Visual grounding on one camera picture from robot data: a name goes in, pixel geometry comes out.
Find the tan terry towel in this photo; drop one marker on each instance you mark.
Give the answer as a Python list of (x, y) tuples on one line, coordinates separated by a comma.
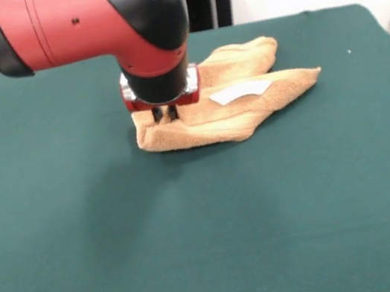
[(250, 113)]

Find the dark green table cloth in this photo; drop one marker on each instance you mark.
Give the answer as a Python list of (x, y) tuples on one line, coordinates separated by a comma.
[(81, 230)]

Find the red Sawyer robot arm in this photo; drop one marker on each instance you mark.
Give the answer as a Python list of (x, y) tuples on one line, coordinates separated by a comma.
[(83, 25)]

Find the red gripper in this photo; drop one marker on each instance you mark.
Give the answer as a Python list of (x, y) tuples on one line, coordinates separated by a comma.
[(193, 91)]

